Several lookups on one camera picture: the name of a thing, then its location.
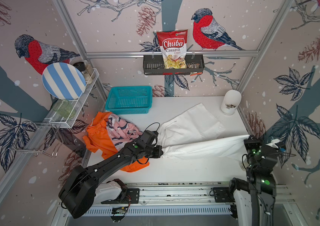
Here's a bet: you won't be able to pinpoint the white ceramic holder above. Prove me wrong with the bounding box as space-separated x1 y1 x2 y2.
220 90 241 115

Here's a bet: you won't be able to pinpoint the blue striped plate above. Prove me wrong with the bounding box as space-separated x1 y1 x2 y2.
42 62 87 100

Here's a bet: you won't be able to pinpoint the dark lid spice jar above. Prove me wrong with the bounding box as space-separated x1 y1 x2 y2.
73 61 92 84

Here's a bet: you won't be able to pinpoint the white shorts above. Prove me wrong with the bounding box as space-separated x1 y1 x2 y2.
157 103 250 161

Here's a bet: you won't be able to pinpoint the green glass cup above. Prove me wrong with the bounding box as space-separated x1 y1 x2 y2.
52 99 76 119

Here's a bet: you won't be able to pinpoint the red Chuba chips bag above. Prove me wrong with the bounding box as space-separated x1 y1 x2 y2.
157 30 188 69

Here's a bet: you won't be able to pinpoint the black wall shelf basket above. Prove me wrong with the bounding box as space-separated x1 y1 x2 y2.
143 55 205 75

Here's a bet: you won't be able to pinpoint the pink patterned garment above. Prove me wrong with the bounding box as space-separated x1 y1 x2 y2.
106 113 143 151

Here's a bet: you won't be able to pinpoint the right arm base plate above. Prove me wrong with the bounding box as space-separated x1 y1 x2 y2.
209 187 235 203

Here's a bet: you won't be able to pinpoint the teal plastic basket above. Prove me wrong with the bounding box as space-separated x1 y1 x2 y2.
105 86 152 115

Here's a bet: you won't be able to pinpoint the clear spice jar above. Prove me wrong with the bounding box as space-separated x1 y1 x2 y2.
83 60 96 85

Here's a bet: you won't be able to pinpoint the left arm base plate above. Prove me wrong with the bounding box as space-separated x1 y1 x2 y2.
101 188 140 204

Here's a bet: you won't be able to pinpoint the aluminium mounting rail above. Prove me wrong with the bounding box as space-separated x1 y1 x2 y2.
59 182 293 205

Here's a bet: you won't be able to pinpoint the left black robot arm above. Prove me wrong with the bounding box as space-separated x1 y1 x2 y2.
58 130 163 219

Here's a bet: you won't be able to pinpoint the orange garment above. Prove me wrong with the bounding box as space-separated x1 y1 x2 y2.
82 111 150 173

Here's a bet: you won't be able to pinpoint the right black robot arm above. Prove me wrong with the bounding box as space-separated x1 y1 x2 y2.
229 135 286 226

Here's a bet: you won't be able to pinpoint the white wire wall rack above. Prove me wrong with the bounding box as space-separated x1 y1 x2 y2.
7 69 99 157

